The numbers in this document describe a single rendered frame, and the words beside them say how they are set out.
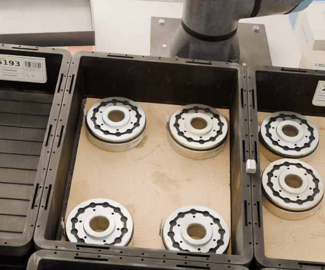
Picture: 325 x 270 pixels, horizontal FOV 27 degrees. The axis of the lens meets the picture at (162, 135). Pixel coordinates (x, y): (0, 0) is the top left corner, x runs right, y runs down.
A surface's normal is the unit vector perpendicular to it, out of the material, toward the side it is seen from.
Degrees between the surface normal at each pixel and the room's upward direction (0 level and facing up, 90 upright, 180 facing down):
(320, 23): 0
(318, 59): 0
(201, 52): 69
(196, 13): 86
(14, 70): 90
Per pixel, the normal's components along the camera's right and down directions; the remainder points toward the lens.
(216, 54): 0.24, 0.47
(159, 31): 0.09, -0.70
